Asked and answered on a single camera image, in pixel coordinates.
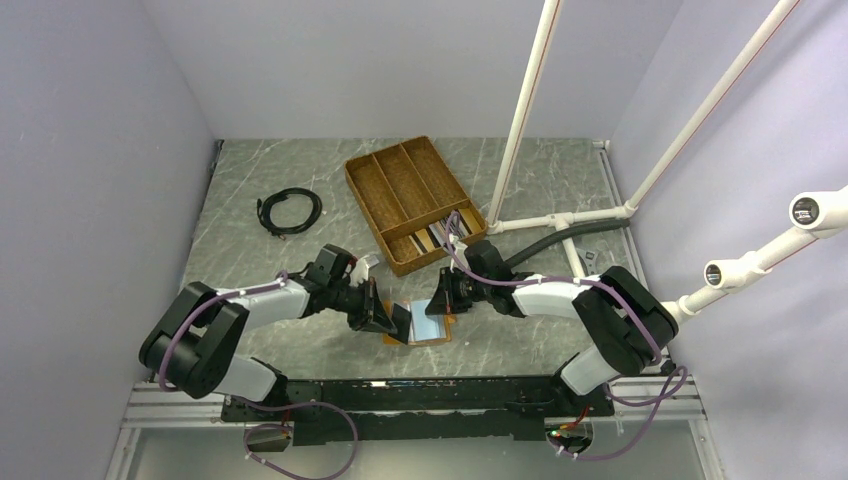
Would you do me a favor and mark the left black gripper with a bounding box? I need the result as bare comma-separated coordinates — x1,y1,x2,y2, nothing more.
328,276,397,335

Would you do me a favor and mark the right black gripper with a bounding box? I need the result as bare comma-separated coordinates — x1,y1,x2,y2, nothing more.
425,266,492,315

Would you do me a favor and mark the grey credit card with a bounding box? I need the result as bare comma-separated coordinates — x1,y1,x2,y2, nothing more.
388,303,412,345

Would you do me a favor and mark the orange leather card holder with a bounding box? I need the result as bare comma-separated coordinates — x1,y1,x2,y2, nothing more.
383,300,457,346

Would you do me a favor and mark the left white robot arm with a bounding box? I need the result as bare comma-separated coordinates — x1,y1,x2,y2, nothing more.
138,244,411,420

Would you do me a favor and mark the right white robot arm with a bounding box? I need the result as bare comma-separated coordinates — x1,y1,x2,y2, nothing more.
425,241,679,415

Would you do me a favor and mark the stack of credit cards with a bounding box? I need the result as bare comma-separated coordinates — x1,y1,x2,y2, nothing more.
410,208,481,254

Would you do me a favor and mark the brown woven divider tray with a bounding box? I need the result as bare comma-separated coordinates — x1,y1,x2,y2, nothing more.
344,136,487,277

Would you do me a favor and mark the red adjustable wrench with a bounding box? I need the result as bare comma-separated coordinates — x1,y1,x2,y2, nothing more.
576,247,603,276

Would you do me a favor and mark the black foam tube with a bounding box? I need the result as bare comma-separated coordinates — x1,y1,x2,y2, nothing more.
505,219,630,267

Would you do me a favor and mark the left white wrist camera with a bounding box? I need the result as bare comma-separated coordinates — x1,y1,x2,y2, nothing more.
350,254,381,285

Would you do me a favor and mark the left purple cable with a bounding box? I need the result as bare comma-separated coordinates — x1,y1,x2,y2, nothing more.
157,270,289,393

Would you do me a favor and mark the coiled black cable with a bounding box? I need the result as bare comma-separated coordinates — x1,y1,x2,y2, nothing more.
256,187,324,240

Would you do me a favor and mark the white pvc pipe frame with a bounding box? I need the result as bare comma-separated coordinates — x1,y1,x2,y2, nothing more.
487,1,847,323

